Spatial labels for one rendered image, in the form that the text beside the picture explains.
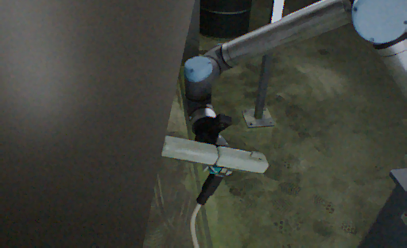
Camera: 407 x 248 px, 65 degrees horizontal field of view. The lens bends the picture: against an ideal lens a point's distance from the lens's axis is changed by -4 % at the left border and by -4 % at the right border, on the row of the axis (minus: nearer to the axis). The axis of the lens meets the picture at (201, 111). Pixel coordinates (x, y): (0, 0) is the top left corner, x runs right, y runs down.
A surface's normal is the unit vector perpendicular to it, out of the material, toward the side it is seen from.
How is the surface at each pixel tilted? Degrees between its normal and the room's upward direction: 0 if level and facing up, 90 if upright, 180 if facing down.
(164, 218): 0
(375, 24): 84
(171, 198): 0
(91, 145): 89
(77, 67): 89
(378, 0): 85
